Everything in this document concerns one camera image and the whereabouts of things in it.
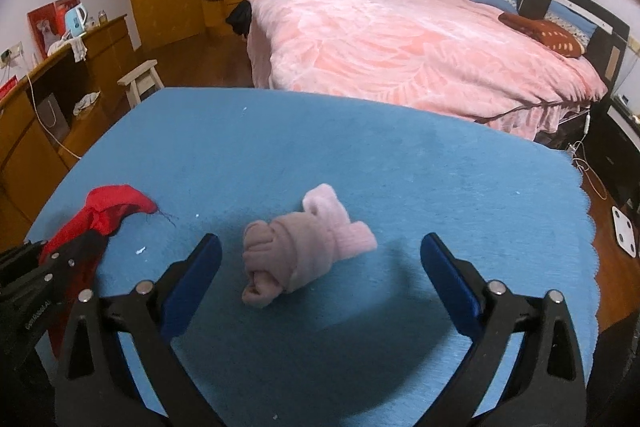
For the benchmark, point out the wooden stool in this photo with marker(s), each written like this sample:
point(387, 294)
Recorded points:
point(142, 82)

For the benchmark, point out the pink socks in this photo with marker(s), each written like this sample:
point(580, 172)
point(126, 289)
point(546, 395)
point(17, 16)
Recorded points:
point(300, 252)

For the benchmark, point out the small glass bottle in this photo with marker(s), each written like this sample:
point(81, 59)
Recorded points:
point(102, 16)

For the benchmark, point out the dark nightstand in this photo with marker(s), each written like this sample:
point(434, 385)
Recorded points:
point(620, 147)

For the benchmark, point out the white paper bag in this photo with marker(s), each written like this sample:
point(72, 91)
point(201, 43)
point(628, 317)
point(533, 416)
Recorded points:
point(52, 117)

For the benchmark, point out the red printed poster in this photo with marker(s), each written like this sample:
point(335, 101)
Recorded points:
point(47, 24)

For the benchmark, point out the black cloth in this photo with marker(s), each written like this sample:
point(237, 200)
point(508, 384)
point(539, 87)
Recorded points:
point(240, 19)

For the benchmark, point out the light blue kettle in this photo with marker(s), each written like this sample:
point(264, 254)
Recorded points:
point(76, 19)

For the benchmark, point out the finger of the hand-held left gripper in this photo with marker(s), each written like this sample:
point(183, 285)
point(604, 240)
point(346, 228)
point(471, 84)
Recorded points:
point(75, 252)

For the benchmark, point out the bed with pink blanket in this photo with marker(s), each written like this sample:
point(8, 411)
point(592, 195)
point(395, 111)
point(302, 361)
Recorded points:
point(575, 2)

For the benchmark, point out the white wall socket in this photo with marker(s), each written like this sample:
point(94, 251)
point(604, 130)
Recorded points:
point(11, 54)
point(635, 45)

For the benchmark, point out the brown dotted cushion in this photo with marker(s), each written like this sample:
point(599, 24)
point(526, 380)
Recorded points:
point(545, 32)

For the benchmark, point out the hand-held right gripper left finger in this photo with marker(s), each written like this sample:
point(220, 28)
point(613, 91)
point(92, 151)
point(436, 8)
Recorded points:
point(192, 287)

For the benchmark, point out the red frayed cloth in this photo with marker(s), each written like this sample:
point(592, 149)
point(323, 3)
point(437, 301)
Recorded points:
point(112, 202)

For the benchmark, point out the white bathroom scale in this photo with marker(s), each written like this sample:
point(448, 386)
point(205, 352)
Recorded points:
point(625, 232)

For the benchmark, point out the white bed controller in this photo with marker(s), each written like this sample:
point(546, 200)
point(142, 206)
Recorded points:
point(588, 122)

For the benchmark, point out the pink blanket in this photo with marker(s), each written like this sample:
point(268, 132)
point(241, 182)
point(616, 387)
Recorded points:
point(400, 42)

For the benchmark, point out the blue tablecloth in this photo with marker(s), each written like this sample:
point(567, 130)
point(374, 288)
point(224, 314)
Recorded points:
point(350, 167)

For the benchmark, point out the white crumpled cloth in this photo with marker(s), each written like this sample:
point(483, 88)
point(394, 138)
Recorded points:
point(86, 103)

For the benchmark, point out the wooden side desk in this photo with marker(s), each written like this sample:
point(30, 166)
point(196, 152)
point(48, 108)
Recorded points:
point(100, 57)

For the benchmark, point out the red box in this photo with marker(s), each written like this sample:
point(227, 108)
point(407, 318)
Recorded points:
point(7, 88)

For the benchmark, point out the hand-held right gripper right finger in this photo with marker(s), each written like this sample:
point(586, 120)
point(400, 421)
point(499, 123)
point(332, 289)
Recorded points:
point(450, 287)

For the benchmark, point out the white hanging cloth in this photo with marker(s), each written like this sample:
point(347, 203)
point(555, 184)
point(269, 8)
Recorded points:
point(78, 49)

